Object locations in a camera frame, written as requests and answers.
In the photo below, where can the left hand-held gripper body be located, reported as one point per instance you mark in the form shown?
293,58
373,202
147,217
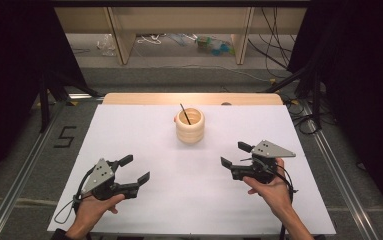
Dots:
100,175

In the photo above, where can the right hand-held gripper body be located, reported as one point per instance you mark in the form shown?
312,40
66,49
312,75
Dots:
269,150

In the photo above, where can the cream ribbed pen holder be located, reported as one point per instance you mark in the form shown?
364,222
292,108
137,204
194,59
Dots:
189,135

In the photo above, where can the thin dark paintbrush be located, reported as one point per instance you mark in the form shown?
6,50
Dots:
185,114

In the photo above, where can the person's left hand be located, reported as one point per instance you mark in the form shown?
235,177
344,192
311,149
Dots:
94,210

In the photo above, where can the person's right hand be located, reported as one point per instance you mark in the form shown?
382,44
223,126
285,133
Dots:
275,193

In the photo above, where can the white paper sheet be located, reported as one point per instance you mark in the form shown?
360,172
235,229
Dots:
185,186

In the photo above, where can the wooden table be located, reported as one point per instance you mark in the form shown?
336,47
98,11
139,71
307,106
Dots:
145,99

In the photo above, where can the black metal stand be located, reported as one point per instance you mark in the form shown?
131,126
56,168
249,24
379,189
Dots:
316,100
44,106

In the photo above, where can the green and blue plastic bottles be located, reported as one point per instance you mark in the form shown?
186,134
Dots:
215,46

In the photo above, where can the black curtain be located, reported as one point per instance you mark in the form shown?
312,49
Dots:
19,66
362,83

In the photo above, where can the clear plastic bag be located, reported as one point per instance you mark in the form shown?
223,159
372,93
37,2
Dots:
106,45

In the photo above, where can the beige wooden desk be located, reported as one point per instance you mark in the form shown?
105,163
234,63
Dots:
179,20

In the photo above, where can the aluminium floor rail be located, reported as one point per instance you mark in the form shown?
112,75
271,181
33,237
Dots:
336,166
24,173

